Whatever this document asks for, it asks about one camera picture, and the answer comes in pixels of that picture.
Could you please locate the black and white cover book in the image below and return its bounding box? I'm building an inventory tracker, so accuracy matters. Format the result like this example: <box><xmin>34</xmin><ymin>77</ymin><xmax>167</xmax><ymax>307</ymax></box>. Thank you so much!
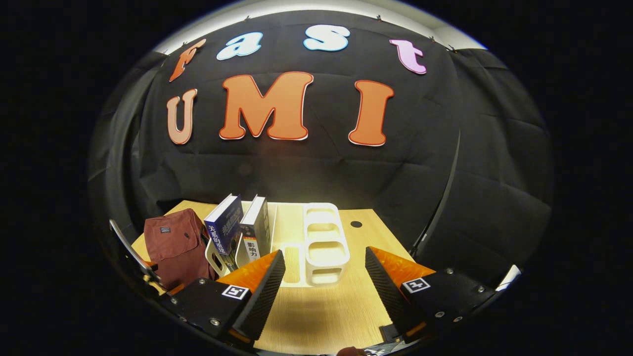
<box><xmin>239</xmin><ymin>195</ymin><xmax>271</xmax><ymax>263</ymax></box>

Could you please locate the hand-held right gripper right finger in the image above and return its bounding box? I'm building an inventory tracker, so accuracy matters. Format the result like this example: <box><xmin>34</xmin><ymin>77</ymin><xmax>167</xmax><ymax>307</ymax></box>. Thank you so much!
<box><xmin>365</xmin><ymin>246</ymin><xmax>497</xmax><ymax>347</ymax></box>

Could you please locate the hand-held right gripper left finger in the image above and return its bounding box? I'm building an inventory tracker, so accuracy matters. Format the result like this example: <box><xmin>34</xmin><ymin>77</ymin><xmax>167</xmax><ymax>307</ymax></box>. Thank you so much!
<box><xmin>163</xmin><ymin>250</ymin><xmax>286</xmax><ymax>347</ymax></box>

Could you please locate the blue cover book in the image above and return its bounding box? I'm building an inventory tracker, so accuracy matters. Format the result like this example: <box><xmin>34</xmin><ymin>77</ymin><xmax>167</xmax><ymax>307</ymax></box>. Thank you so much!
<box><xmin>204</xmin><ymin>194</ymin><xmax>244</xmax><ymax>270</ymax></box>

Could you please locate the white bookshelf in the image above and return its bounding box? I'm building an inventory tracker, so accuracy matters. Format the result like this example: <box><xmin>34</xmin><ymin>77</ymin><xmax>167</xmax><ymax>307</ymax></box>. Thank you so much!
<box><xmin>204</xmin><ymin>200</ymin><xmax>351</xmax><ymax>288</ymax></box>

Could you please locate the white device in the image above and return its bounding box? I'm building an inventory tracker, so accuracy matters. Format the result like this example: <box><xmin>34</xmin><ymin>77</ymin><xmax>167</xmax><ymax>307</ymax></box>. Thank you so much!
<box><xmin>496</xmin><ymin>265</ymin><xmax>522</xmax><ymax>292</ymax></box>

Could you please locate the maroon schoolbag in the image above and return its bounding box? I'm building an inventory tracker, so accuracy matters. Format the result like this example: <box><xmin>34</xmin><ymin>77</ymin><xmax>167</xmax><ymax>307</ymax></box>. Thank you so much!
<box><xmin>143</xmin><ymin>208</ymin><xmax>218</xmax><ymax>292</ymax></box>

